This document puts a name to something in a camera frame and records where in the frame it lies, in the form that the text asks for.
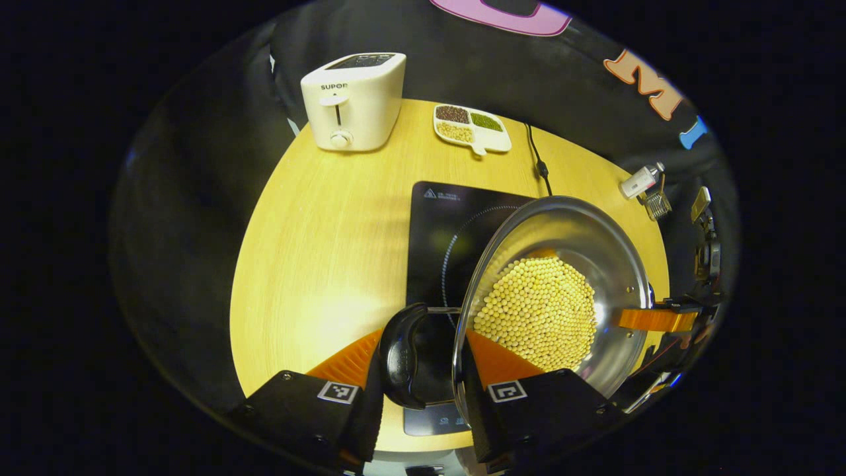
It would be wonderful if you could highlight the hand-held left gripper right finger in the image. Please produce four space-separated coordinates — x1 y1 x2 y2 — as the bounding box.
461 329 625 463

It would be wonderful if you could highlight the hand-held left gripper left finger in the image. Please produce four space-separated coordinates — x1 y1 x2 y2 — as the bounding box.
228 329 385 471

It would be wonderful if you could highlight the steel pot with black handle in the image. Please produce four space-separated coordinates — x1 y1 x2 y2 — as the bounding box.
380 195 655 424

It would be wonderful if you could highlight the pile of yellow soybeans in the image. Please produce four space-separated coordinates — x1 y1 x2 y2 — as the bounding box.
473 257 597 372

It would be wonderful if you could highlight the black induction cooktop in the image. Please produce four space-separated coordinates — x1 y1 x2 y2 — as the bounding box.
403 180 549 437

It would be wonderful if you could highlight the small clear bottle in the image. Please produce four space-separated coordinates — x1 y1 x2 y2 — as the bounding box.
619 162 665 200

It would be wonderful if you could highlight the black backdrop cloth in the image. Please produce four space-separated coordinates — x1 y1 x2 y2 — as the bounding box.
109 0 741 411

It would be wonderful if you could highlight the white divided bean dish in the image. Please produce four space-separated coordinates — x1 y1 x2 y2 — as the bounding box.
433 104 513 157

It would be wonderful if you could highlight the white toaster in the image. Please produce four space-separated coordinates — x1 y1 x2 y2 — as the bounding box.
301 52 407 153

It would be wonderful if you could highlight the small wire basket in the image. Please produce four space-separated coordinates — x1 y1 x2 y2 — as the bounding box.
644 175 673 221

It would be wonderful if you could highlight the black power cable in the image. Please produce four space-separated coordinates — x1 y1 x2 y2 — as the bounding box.
525 122 553 197

